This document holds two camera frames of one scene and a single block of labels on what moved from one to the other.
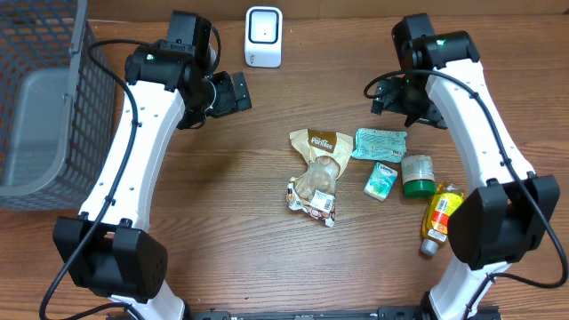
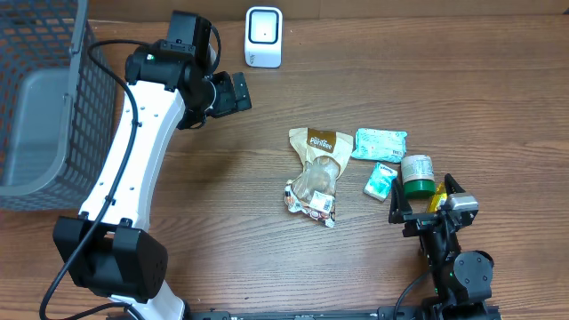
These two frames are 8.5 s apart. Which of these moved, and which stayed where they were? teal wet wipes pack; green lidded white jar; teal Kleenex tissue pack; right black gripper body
Moved: right black gripper body
Stayed: teal wet wipes pack; green lidded white jar; teal Kleenex tissue pack
